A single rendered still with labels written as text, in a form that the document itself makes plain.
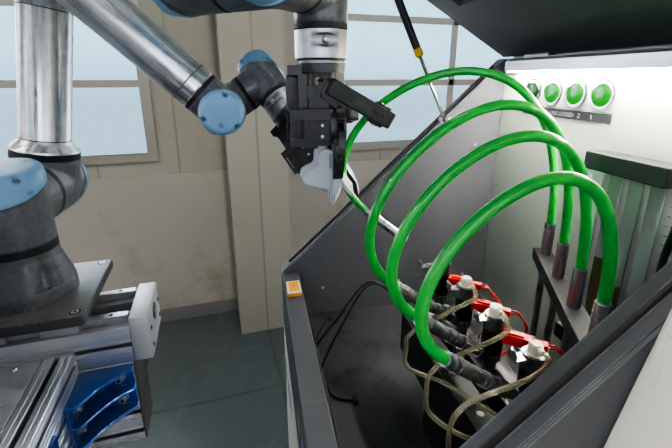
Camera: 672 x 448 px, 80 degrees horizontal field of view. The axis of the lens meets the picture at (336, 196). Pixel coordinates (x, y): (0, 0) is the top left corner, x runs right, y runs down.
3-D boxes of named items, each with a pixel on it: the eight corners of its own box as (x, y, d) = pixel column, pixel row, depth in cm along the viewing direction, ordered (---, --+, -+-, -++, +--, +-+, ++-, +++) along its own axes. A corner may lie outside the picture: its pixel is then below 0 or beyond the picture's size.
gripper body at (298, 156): (314, 177, 84) (283, 133, 86) (344, 151, 81) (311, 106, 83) (295, 177, 77) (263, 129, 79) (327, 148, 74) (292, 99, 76)
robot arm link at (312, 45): (341, 34, 60) (354, 27, 53) (341, 66, 62) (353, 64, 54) (291, 33, 59) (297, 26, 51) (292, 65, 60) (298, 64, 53)
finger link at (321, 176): (302, 205, 63) (300, 147, 60) (339, 203, 64) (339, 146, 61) (304, 211, 60) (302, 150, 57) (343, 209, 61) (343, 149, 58)
